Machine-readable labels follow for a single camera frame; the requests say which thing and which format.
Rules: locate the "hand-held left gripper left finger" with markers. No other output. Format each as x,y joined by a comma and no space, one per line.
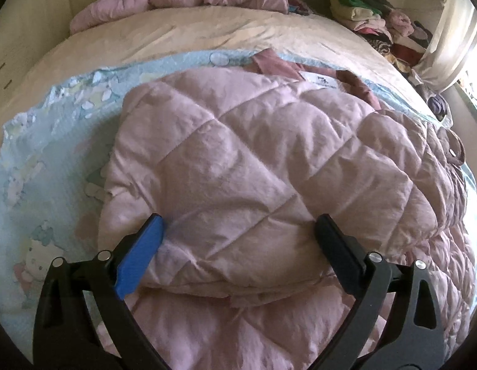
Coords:
140,254

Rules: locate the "pile of folded clothes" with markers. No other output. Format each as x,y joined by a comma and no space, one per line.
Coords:
373,23

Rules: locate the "light blue printed blanket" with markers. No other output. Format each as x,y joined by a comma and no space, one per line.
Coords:
49,154

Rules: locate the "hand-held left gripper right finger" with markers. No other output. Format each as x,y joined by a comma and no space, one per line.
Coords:
340,254

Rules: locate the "plastic bag of clothes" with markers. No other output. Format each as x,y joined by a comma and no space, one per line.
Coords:
437,104

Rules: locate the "dark patterned cloth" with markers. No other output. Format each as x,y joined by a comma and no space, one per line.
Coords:
298,4

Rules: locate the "cream curtain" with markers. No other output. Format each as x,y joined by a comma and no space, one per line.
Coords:
450,38

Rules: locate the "pink quilted jacket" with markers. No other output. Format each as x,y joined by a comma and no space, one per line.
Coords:
261,154

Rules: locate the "cream wardrobe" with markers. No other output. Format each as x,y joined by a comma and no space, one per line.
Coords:
26,19

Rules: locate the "bed with beige sheet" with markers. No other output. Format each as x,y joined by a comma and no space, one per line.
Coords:
207,31

